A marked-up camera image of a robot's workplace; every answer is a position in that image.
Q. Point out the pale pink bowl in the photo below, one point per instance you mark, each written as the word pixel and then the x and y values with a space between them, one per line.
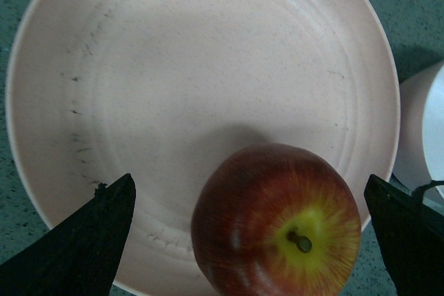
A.
pixel 419 159

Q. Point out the red yellow apple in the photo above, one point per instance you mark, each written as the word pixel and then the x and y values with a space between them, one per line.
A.
pixel 274 219

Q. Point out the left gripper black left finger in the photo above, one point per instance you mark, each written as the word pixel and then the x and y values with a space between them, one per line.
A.
pixel 81 255

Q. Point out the pink round plate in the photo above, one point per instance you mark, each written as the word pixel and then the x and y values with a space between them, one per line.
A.
pixel 167 89

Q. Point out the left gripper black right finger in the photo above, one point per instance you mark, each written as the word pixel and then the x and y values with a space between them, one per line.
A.
pixel 409 234

